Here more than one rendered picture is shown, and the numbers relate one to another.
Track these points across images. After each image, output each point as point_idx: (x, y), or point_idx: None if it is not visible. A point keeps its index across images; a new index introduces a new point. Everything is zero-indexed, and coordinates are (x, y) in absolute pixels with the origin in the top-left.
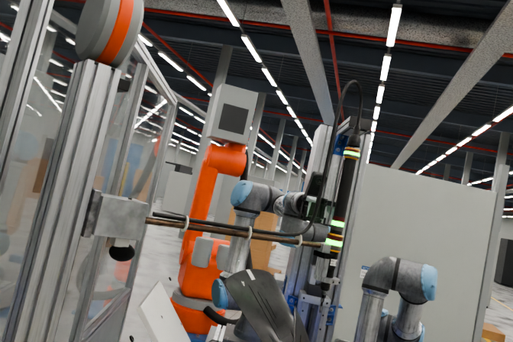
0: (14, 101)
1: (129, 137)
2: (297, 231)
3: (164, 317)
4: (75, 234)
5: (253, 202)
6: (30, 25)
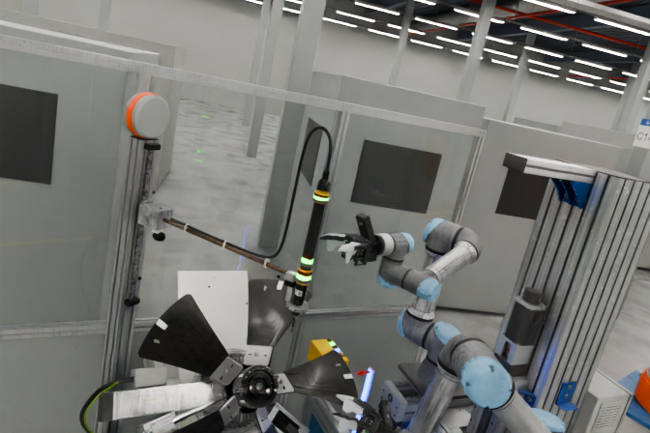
0: None
1: (330, 170)
2: (385, 272)
3: (213, 288)
4: (130, 220)
5: (434, 242)
6: None
